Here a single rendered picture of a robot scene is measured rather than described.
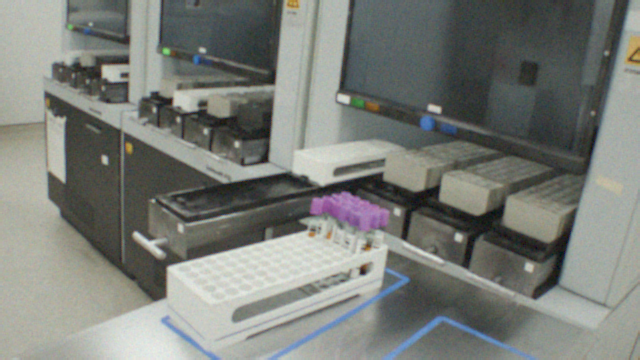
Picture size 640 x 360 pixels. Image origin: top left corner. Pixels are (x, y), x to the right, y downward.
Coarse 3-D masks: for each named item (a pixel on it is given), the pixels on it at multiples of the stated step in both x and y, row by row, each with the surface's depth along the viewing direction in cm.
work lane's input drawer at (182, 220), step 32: (192, 192) 111; (224, 192) 115; (256, 192) 117; (288, 192) 119; (320, 192) 121; (352, 192) 128; (160, 224) 104; (192, 224) 98; (224, 224) 103; (256, 224) 109; (160, 256) 97
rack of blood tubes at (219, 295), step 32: (224, 256) 71; (256, 256) 72; (288, 256) 74; (320, 256) 75; (352, 256) 75; (384, 256) 79; (192, 288) 62; (224, 288) 65; (256, 288) 64; (288, 288) 67; (320, 288) 77; (352, 288) 76; (192, 320) 63; (224, 320) 62; (256, 320) 65
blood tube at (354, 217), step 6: (354, 210) 76; (354, 216) 75; (360, 216) 76; (348, 222) 76; (354, 222) 76; (348, 228) 76; (354, 228) 76; (348, 234) 77; (354, 234) 76; (348, 240) 77; (354, 240) 77; (348, 246) 77; (348, 270) 78
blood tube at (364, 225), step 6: (366, 216) 75; (360, 222) 75; (366, 222) 74; (360, 228) 75; (366, 228) 75; (360, 234) 75; (366, 234) 75; (360, 240) 75; (360, 246) 75; (354, 252) 76; (360, 252) 76; (354, 270) 77; (354, 276) 77
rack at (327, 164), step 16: (352, 144) 140; (368, 144) 141; (384, 144) 143; (304, 160) 125; (320, 160) 122; (336, 160) 124; (352, 160) 127; (368, 160) 131; (384, 160) 142; (320, 176) 122; (336, 176) 132; (352, 176) 129
